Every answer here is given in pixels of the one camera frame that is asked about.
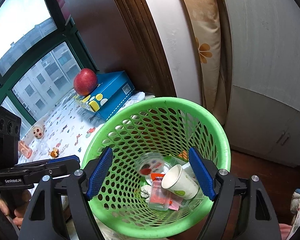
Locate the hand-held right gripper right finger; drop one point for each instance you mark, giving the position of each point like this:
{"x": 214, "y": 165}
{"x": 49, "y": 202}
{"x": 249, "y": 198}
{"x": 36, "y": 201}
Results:
{"x": 202, "y": 175}

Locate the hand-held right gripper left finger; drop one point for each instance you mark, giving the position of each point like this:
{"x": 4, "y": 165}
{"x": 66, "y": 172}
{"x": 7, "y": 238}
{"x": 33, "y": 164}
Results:
{"x": 100, "y": 175}

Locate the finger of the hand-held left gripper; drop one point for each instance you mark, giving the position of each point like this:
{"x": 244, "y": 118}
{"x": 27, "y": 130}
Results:
{"x": 65, "y": 159}
{"x": 61, "y": 170}

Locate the white paper cup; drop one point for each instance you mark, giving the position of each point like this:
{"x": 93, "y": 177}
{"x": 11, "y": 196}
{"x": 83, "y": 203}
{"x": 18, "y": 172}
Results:
{"x": 181, "y": 183}

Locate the pink packet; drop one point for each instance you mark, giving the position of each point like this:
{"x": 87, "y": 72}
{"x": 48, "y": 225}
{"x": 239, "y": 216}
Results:
{"x": 177, "y": 204}

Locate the orange snack wrapper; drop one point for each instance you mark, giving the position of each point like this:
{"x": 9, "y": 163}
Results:
{"x": 157, "y": 176}

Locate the clear plastic tray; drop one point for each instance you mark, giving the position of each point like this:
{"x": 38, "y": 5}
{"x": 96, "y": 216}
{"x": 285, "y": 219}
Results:
{"x": 160, "y": 195}

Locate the clear round plastic lid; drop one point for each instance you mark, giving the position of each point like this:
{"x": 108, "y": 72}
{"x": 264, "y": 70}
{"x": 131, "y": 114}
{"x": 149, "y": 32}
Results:
{"x": 152, "y": 165}

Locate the green plastic basket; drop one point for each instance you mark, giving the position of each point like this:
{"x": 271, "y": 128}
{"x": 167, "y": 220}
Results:
{"x": 130, "y": 120}

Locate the person's left hand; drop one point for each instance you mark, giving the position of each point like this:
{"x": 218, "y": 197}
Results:
{"x": 21, "y": 205}

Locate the small orange toy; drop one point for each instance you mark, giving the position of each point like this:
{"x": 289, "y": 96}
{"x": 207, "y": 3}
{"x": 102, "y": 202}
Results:
{"x": 54, "y": 152}

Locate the orange translucent bottle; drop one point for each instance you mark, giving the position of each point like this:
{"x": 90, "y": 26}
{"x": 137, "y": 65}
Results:
{"x": 25, "y": 150}

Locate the clear crumpled plastic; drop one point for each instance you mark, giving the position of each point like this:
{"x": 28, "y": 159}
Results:
{"x": 43, "y": 145}

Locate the pizza plush toy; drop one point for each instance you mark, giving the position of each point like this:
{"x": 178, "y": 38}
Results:
{"x": 38, "y": 131}

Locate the printed blanket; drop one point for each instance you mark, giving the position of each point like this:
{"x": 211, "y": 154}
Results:
{"x": 72, "y": 122}

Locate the red apple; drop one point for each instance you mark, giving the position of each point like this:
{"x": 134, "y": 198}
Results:
{"x": 85, "y": 82}

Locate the blue spotted tissue box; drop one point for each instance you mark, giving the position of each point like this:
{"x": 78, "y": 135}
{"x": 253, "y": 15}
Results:
{"x": 112, "y": 92}

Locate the white wardrobe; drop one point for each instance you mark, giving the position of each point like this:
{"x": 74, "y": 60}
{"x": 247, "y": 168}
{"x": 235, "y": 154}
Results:
{"x": 270, "y": 67}

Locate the beige floral fabric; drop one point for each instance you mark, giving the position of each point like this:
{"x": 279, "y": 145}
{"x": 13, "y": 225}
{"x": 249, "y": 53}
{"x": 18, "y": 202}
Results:
{"x": 205, "y": 42}

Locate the brown wooden board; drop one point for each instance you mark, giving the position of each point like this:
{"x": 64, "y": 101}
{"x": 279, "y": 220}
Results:
{"x": 140, "y": 42}

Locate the white panel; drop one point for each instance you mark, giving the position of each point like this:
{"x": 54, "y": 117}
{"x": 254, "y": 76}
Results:
{"x": 170, "y": 30}

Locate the green window frame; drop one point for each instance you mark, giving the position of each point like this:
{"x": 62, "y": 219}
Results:
{"x": 82, "y": 47}

